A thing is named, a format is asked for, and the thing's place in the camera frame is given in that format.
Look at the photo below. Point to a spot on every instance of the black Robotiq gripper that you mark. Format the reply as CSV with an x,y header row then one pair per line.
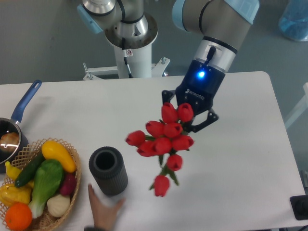
x,y
198,88

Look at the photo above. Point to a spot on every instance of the red tulip bouquet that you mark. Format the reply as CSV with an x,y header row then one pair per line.
x,y
164,139

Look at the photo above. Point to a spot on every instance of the dark grey ribbed vase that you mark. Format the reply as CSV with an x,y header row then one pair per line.
x,y
107,166

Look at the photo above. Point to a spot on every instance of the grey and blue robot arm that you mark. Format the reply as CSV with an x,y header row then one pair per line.
x,y
222,23

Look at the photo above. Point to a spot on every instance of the bare human hand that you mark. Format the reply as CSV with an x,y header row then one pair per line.
x,y
104,217

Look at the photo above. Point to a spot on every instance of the blue plastic bag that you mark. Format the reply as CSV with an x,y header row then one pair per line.
x,y
294,21

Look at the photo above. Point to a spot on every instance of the purple red radish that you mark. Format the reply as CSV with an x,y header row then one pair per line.
x,y
68,185

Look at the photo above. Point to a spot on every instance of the yellow squash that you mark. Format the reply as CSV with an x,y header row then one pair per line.
x,y
55,150

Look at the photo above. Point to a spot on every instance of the black device at edge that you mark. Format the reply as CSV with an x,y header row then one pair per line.
x,y
300,206

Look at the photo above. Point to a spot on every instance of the green bok choy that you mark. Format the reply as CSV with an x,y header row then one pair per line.
x,y
47,180

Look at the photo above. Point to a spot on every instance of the white garlic bulb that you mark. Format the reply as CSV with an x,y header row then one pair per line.
x,y
58,205

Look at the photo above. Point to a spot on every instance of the dark green cucumber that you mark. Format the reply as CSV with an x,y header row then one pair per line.
x,y
29,171

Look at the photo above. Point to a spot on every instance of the woven wicker basket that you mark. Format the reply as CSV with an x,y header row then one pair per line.
x,y
46,222

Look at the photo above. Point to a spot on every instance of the brown bread in pan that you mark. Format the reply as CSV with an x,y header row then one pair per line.
x,y
9,142

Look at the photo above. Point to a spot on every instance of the yellow banana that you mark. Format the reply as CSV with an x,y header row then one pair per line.
x,y
12,172

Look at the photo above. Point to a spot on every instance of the yellow corn cob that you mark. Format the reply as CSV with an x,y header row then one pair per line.
x,y
10,195

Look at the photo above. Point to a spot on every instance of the orange fruit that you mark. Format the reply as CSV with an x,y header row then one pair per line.
x,y
18,217

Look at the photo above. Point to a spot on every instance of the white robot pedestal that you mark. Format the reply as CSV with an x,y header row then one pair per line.
x,y
132,45

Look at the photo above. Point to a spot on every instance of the white frame at right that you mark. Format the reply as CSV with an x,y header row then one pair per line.
x,y
298,109

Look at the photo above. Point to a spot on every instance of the blue handled saucepan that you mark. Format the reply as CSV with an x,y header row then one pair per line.
x,y
12,125

